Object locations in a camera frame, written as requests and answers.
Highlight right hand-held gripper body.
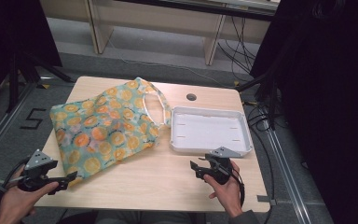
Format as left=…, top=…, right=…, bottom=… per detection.
left=204, top=147, right=242, bottom=185

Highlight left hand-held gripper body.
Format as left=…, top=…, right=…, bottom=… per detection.
left=18, top=148, right=59, bottom=192

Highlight orange print fabric tote bag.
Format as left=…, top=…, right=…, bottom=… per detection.
left=49, top=77, right=172, bottom=188

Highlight person's right hand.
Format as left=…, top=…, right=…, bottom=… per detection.
left=203, top=160, right=244, bottom=219

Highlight person's left hand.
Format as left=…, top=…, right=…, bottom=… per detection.
left=0, top=164, right=60, bottom=224

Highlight white plastic tray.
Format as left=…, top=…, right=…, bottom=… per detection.
left=169, top=105, right=254, bottom=158

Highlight grey tape piece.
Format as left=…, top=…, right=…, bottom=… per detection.
left=256, top=194, right=278, bottom=206

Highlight person's lap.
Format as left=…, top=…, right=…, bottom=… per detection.
left=57, top=210, right=207, bottom=224

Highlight black metal stand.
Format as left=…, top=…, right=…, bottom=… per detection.
left=234, top=69, right=282, bottom=132
left=5, top=49, right=76, bottom=114

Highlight black curtain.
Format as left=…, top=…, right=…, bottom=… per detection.
left=0, top=0, right=63, bottom=108
left=249, top=0, right=358, bottom=224

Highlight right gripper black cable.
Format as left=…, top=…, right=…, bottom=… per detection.
left=228, top=166, right=246, bottom=209

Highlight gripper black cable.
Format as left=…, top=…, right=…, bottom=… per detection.
left=0, top=156, right=32, bottom=217
left=228, top=166, right=246, bottom=209

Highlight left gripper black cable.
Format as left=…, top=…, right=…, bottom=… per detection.
left=0, top=156, right=32, bottom=217

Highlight black floor cables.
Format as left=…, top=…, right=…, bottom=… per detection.
left=242, top=98, right=278, bottom=224

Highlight metal floor rail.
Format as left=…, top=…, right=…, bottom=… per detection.
left=262, top=122, right=312, bottom=224
left=0, top=82, right=40, bottom=167

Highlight bundle of black hanging cables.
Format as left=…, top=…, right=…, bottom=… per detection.
left=216, top=15, right=259, bottom=82

